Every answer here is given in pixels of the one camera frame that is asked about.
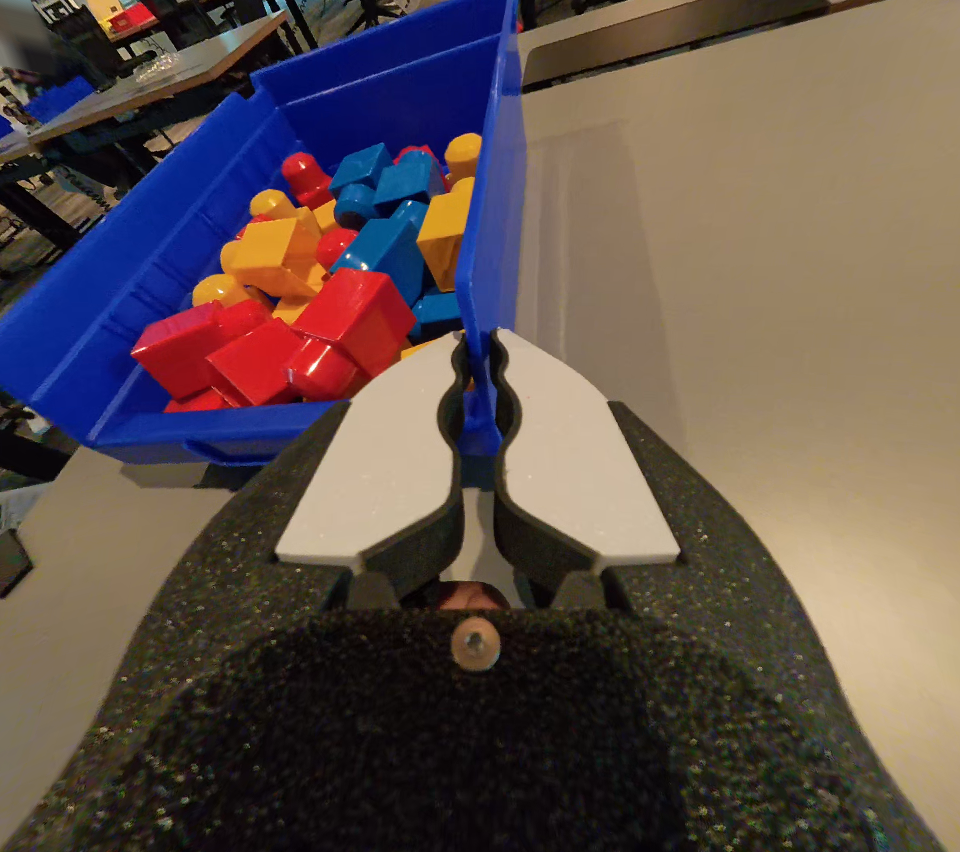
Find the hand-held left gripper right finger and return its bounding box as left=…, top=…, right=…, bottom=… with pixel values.
left=489, top=328, right=684, bottom=607

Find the blue plastic bin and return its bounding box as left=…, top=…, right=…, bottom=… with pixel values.
left=0, top=0, right=525, bottom=469

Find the pile of toy blocks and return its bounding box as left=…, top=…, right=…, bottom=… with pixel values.
left=129, top=132, right=485, bottom=414

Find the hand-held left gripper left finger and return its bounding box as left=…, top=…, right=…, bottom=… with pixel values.
left=274, top=330, right=468, bottom=601

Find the small blue bin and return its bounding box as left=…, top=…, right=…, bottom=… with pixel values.
left=22, top=75, right=95, bottom=125

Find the person's left hand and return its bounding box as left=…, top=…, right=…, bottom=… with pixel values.
left=438, top=582, right=511, bottom=611

